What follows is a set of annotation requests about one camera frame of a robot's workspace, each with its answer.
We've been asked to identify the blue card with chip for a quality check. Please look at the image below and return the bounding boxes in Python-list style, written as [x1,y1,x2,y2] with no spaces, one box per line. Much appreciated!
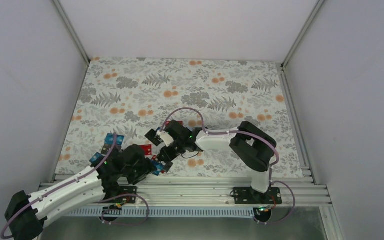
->
[101,133,125,155]

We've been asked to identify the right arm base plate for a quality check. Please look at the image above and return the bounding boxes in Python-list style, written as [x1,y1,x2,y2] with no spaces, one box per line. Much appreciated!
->
[230,187,283,205]

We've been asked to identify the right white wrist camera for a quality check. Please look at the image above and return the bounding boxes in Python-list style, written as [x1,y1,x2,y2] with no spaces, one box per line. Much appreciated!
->
[157,130,175,147]

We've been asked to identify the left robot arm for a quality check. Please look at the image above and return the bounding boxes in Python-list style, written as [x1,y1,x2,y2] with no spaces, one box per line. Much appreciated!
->
[1,144,157,240]

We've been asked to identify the red VIP card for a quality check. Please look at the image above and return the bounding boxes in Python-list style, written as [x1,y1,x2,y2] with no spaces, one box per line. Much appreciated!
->
[165,120,183,127]

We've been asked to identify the black card upper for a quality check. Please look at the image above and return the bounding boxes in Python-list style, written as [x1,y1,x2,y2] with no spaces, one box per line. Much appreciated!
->
[145,129,161,146]

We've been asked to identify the red card centre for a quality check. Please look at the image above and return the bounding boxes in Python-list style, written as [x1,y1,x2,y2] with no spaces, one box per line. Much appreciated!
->
[140,144,153,156]

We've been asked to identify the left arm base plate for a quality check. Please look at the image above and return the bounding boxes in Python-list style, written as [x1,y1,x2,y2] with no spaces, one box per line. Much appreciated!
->
[111,186,138,205]

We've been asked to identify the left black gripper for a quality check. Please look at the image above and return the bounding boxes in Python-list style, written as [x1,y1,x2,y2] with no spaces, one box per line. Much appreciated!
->
[122,157,157,185]

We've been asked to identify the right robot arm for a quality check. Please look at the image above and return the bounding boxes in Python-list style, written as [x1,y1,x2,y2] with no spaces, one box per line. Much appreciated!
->
[146,120,279,204]

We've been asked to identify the floral patterned table mat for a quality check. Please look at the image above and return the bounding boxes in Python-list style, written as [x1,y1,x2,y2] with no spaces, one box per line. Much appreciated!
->
[55,57,303,178]

